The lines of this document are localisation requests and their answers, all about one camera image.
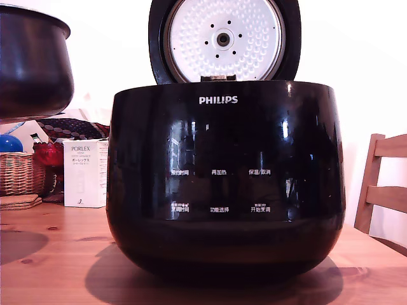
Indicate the dark metal pot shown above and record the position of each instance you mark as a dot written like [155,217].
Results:
[31,70]

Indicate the black Philips rice cooker body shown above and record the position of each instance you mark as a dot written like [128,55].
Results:
[222,143]

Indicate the black rice cooker lid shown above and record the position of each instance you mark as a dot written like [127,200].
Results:
[222,38]

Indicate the white Porlex box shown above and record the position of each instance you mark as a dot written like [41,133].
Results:
[81,178]

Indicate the dark patterned cloth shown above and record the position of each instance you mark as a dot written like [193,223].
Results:
[73,128]

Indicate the red glass bowl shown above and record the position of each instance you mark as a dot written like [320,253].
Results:
[47,154]

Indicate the white paper bag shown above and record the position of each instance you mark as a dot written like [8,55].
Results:
[30,130]

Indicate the wooden chair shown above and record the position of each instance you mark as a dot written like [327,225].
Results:
[381,193]

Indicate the woven wicker basket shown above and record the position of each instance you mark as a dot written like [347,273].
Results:
[19,174]

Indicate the stack of cork coasters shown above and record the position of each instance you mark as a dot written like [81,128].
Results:
[19,202]

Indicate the blue ball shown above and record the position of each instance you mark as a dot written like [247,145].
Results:
[9,143]

